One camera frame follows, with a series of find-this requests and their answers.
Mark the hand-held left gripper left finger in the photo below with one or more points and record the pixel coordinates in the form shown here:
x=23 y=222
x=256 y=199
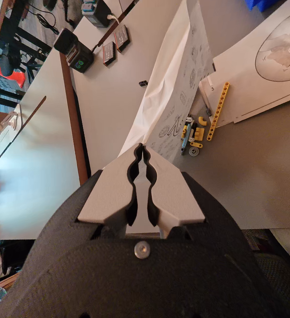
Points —
x=110 y=193

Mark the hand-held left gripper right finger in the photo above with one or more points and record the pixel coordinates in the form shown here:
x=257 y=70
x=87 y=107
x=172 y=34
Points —
x=174 y=196

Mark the long yellow lego beam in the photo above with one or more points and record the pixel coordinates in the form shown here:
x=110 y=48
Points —
x=218 y=111

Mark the large printed paper bag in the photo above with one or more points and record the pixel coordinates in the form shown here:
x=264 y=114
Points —
x=174 y=74

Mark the grey lego pulley wheel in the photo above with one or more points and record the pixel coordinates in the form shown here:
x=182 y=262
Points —
x=193 y=151

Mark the yellow thin lego liftarm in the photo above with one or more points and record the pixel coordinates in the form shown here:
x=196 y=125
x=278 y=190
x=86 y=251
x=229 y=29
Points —
x=196 y=144

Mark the yellow lego block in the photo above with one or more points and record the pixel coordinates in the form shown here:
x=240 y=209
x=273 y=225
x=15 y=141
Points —
x=199 y=133

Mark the yellow curved lego piece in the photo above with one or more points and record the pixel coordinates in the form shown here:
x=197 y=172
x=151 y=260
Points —
x=202 y=121

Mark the grey lego sword blade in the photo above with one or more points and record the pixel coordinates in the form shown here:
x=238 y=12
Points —
x=207 y=106

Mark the small black lego piece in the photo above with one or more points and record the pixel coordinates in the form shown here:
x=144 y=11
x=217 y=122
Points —
x=142 y=83

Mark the lego instruction booklet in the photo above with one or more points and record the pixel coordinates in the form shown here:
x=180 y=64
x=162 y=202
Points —
x=234 y=74

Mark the white table brown edge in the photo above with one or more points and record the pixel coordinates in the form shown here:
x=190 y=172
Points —
x=35 y=161

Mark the black power charger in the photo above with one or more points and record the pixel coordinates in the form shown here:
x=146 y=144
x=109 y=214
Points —
x=96 y=12

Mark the large blue storage bin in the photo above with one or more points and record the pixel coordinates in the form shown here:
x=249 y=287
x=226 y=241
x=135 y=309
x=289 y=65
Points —
x=271 y=4

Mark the black desk frame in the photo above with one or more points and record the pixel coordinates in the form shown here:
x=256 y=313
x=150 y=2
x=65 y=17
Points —
x=23 y=32

